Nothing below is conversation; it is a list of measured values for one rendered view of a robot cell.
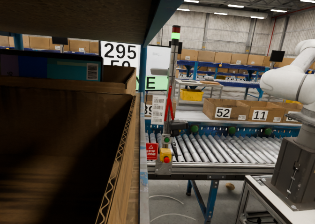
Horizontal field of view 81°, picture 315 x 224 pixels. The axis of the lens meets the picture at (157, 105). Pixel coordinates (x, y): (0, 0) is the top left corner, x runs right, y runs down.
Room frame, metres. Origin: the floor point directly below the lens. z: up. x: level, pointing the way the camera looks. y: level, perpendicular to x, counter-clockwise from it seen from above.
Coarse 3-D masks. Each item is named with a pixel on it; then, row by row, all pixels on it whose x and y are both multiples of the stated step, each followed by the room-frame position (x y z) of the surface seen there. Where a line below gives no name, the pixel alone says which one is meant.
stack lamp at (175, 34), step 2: (172, 28) 1.17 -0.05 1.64; (174, 28) 1.16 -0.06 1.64; (176, 28) 1.16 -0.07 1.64; (178, 28) 1.16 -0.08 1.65; (172, 30) 1.17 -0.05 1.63; (174, 30) 1.16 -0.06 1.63; (176, 30) 1.16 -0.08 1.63; (178, 30) 1.16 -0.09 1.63; (172, 32) 1.17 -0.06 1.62; (174, 32) 1.16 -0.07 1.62; (176, 32) 1.16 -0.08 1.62; (178, 32) 1.16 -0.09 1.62; (172, 34) 1.17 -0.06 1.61; (174, 34) 1.16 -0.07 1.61; (176, 34) 1.16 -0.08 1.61; (178, 34) 1.16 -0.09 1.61; (172, 36) 1.16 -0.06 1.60; (174, 36) 1.16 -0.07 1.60; (176, 36) 1.16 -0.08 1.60; (178, 36) 1.16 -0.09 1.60; (178, 38) 1.16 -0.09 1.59
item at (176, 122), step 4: (172, 120) 1.14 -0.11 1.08; (176, 120) 1.14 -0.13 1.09; (180, 120) 1.14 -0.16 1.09; (184, 120) 1.16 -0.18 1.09; (172, 124) 1.10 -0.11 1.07; (176, 124) 1.11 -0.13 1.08; (180, 124) 1.11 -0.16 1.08; (184, 124) 1.11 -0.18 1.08; (172, 128) 1.10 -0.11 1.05; (176, 128) 1.10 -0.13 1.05; (180, 128) 1.11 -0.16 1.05; (184, 128) 1.11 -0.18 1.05; (172, 132) 1.12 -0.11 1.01; (176, 132) 1.12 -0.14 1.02; (172, 136) 1.11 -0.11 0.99
